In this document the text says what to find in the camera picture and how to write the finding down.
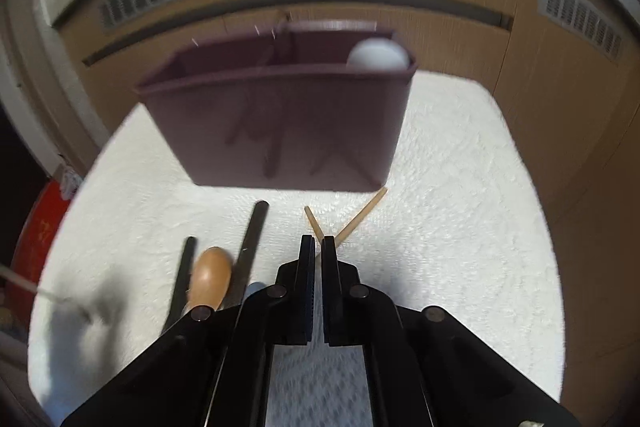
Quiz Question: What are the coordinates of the wooden kitchen cabinet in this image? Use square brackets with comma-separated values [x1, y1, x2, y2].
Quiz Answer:
[50, 0, 640, 358]

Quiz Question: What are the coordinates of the purple plastic utensil holder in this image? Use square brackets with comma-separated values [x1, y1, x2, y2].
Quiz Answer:
[134, 21, 420, 194]

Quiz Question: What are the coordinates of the red container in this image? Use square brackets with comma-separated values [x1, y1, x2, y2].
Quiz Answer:
[12, 179, 77, 304]

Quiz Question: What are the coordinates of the wooden spoon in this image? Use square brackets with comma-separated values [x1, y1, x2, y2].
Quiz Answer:
[184, 247, 234, 314]

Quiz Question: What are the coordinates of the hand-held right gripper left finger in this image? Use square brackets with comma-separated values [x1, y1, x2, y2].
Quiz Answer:
[60, 234, 317, 427]

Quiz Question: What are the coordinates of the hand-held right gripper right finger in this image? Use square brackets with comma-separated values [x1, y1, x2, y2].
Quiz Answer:
[322, 235, 581, 427]

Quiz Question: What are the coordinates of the wooden chopstick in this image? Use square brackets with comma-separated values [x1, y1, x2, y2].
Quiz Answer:
[335, 187, 389, 248]
[304, 206, 324, 242]

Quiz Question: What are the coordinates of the pale blue soup spoon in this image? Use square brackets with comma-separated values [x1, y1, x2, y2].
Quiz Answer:
[346, 39, 412, 70]

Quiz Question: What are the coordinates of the white textured towel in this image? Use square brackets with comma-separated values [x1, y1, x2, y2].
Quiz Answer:
[27, 69, 568, 427]

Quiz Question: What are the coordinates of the small grey vent grille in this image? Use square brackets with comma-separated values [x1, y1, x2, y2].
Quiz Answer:
[539, 0, 625, 66]

